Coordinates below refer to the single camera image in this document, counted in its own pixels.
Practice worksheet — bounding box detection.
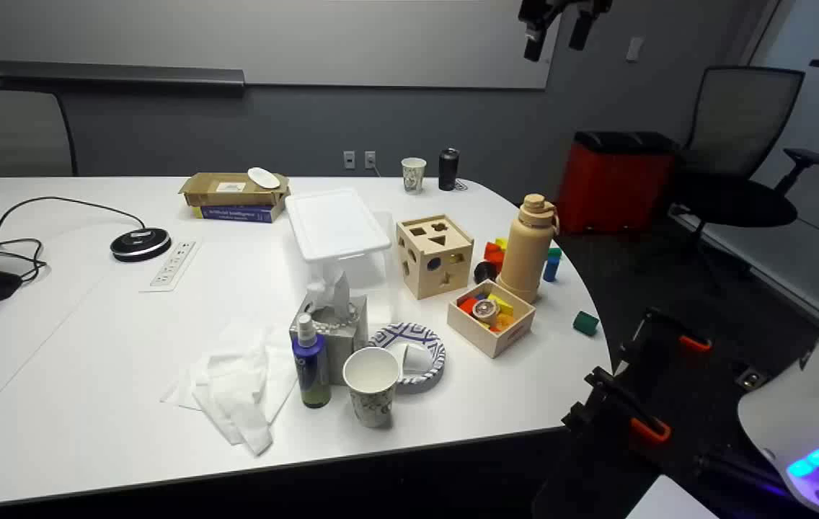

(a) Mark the white napkin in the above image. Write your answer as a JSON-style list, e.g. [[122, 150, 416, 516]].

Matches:
[[308, 270, 348, 310]]

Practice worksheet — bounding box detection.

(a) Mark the wooden shape sorter cube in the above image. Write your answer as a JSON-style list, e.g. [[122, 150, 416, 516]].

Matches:
[[396, 214, 472, 299]]

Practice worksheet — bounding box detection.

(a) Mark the clear plastic bin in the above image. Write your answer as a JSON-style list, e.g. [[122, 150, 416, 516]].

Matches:
[[286, 186, 396, 290]]

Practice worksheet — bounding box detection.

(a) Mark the blue patterned paper plate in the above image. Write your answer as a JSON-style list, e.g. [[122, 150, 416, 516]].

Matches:
[[373, 323, 448, 392]]

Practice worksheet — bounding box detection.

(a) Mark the red block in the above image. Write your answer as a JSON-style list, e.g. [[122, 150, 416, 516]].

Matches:
[[485, 243, 504, 270]]

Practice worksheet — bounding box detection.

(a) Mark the white bin lid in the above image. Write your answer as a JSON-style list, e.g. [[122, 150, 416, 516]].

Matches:
[[282, 185, 396, 263]]

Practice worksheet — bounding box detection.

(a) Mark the patterned paper cup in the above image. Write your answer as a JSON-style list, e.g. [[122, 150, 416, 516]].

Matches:
[[402, 156, 426, 192]]

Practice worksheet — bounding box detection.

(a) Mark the small wooden tray with blocks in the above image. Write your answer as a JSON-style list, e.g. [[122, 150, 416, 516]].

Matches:
[[448, 279, 533, 356]]

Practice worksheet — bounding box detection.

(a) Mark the black tumbler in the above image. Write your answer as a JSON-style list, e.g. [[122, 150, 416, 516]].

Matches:
[[438, 147, 459, 191]]

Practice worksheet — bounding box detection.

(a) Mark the beige water bottle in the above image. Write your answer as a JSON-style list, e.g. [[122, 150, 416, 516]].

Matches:
[[500, 192, 560, 302]]

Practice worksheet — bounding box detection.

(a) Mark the white paper cup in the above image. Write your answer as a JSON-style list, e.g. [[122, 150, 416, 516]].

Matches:
[[341, 345, 402, 430]]

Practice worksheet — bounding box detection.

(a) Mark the green spray bottle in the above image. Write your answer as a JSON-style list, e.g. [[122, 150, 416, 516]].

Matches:
[[291, 315, 331, 408]]

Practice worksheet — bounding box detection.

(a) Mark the teal block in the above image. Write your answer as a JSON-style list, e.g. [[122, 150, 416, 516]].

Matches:
[[543, 247, 562, 281]]

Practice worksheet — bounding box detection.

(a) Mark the green block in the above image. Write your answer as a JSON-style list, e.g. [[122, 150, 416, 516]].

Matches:
[[573, 310, 599, 338]]

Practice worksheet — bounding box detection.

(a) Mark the red bin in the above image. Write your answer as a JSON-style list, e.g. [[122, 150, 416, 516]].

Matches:
[[556, 133, 674, 234]]

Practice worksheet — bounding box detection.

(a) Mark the crumpled white napkins pile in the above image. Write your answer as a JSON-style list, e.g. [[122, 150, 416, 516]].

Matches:
[[161, 325, 295, 457]]

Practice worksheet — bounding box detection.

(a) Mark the white power strip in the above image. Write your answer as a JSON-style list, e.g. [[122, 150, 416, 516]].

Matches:
[[145, 243, 197, 294]]

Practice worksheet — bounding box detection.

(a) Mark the whiteboard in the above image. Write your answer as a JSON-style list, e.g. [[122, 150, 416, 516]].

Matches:
[[0, 0, 553, 90]]

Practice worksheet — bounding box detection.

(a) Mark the black round speakerphone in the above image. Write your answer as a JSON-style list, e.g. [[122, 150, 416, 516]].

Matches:
[[109, 228, 172, 263]]

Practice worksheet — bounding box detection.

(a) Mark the black orange clamp stand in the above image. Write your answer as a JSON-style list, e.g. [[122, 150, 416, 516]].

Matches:
[[533, 306, 722, 519]]

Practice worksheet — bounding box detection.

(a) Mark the black office chair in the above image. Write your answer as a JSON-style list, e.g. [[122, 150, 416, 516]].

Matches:
[[668, 67, 819, 243]]

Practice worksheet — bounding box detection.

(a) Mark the grey chair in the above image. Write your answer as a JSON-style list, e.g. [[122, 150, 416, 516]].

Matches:
[[0, 90, 74, 175]]

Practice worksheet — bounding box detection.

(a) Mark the black cable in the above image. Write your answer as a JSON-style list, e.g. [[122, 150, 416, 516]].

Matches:
[[0, 192, 151, 281]]

